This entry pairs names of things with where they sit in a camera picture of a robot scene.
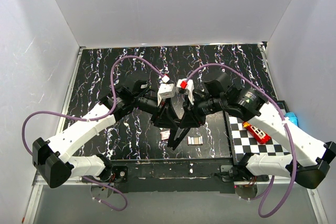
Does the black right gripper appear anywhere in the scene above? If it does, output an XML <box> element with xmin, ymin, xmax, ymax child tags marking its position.
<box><xmin>179</xmin><ymin>92</ymin><xmax>225</xmax><ymax>129</ymax></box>

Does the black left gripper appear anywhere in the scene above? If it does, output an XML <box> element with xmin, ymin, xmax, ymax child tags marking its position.
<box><xmin>133</xmin><ymin>94</ymin><xmax>180</xmax><ymax>130</ymax></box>

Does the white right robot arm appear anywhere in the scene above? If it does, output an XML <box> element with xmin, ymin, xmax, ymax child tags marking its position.
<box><xmin>177</xmin><ymin>72</ymin><xmax>335</xmax><ymax>189</ymax></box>

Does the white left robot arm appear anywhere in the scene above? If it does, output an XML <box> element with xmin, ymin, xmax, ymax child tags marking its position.
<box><xmin>33</xmin><ymin>73</ymin><xmax>177</xmax><ymax>188</ymax></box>

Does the white red staple box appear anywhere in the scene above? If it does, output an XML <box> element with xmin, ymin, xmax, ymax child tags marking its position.
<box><xmin>160</xmin><ymin>130</ymin><xmax>170</xmax><ymax>141</ymax></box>

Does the open staple box tray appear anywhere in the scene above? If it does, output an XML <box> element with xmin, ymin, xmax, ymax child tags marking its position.
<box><xmin>187</xmin><ymin>136</ymin><xmax>203</xmax><ymax>145</ymax></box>

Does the black white checkerboard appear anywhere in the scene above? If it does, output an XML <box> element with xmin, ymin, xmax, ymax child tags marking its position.
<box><xmin>225</xmin><ymin>112</ymin><xmax>289</xmax><ymax>164</ymax></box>

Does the red yellow toy vehicle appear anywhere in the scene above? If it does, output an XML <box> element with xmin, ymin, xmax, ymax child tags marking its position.
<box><xmin>243</xmin><ymin>122</ymin><xmax>271</xmax><ymax>144</ymax></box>

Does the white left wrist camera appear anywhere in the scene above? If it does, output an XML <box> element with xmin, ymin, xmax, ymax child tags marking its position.
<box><xmin>157</xmin><ymin>83</ymin><xmax>176</xmax><ymax>105</ymax></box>

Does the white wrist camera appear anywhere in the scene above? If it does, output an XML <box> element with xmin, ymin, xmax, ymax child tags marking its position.
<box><xmin>176</xmin><ymin>79</ymin><xmax>194</xmax><ymax>105</ymax></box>
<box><xmin>157</xmin><ymin>83</ymin><xmax>176</xmax><ymax>105</ymax></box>

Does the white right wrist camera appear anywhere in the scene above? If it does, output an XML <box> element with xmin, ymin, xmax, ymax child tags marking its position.
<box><xmin>176</xmin><ymin>79</ymin><xmax>194</xmax><ymax>105</ymax></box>

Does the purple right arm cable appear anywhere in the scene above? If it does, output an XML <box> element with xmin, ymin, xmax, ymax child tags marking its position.
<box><xmin>183</xmin><ymin>63</ymin><xmax>299</xmax><ymax>218</ymax></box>

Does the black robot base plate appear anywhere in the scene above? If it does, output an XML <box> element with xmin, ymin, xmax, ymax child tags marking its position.
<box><xmin>111</xmin><ymin>158</ymin><xmax>268</xmax><ymax>194</ymax></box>

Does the aluminium frame rail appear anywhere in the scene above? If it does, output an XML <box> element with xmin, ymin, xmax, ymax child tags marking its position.
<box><xmin>22</xmin><ymin>48</ymin><xmax>85</xmax><ymax>224</ymax></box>

